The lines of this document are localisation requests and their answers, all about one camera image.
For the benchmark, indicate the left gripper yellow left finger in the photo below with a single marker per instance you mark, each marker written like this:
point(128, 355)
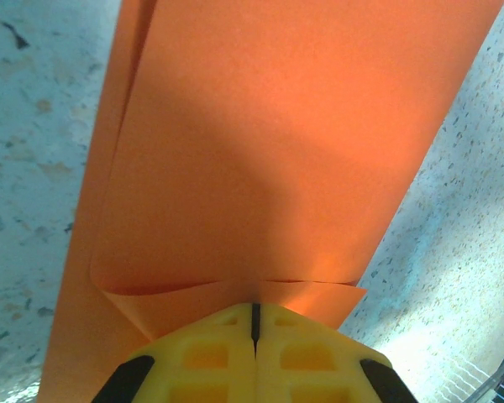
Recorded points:
point(201, 369)

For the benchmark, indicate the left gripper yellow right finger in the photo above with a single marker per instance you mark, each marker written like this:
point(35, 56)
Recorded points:
point(311, 369)

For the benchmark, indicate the orange paper sheet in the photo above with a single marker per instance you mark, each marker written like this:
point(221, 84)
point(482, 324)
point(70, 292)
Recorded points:
point(277, 147)

